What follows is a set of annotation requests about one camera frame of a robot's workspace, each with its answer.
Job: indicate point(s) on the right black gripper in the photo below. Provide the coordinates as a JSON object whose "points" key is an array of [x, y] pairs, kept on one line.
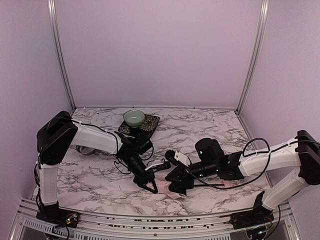
{"points": [[182, 175]]}

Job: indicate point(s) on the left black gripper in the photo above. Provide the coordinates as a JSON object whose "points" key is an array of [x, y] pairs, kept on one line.
{"points": [[143, 177]]}

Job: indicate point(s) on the pink and black umbrella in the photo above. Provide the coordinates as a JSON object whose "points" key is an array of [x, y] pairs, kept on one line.
{"points": [[167, 186]]}

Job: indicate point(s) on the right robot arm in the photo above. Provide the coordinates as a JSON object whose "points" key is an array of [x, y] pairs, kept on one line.
{"points": [[301, 153]]}

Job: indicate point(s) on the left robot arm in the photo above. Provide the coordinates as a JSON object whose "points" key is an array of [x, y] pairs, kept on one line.
{"points": [[53, 142]]}

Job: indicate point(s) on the black floral square plate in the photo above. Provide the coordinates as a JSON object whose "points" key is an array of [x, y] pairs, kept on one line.
{"points": [[147, 127]]}

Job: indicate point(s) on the celadon green ceramic bowl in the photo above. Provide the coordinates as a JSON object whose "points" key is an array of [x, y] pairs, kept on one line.
{"points": [[134, 118]]}

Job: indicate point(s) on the small stainless steel bowl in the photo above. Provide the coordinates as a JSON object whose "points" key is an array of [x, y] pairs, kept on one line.
{"points": [[86, 151]]}

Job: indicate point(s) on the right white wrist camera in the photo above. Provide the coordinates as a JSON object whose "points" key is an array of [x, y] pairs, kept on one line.
{"points": [[176, 158]]}

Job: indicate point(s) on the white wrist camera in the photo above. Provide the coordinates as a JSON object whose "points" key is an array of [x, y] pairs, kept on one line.
{"points": [[158, 165], [176, 158]]}

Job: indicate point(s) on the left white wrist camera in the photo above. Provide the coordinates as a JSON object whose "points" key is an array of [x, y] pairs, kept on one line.
{"points": [[158, 165]]}

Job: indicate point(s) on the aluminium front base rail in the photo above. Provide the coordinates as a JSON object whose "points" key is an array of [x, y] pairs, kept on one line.
{"points": [[103, 226]]}

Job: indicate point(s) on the right aluminium frame post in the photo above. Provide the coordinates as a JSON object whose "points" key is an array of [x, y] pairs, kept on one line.
{"points": [[261, 27]]}

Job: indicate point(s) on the aluminium frame post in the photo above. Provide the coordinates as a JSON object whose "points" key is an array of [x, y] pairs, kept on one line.
{"points": [[261, 27], [59, 52]]}

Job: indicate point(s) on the left aluminium frame post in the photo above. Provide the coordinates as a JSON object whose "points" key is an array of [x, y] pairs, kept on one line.
{"points": [[59, 52]]}

